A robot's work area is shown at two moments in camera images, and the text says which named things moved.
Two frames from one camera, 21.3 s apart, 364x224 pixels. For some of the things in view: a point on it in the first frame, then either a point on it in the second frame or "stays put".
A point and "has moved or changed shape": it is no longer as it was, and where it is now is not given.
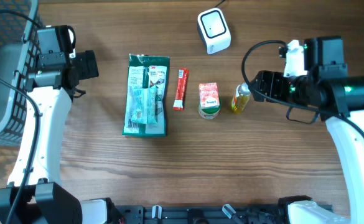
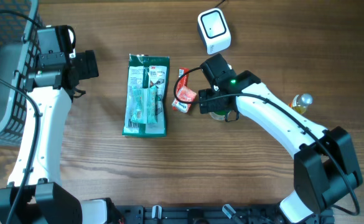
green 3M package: x=147 y=98 stays put
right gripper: x=264 y=78 -> x=210 y=106
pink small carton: x=210 y=101 has moved or changed shape
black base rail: x=200 y=214 stays put
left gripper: x=86 y=68 stays put
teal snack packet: x=144 y=107 stays put
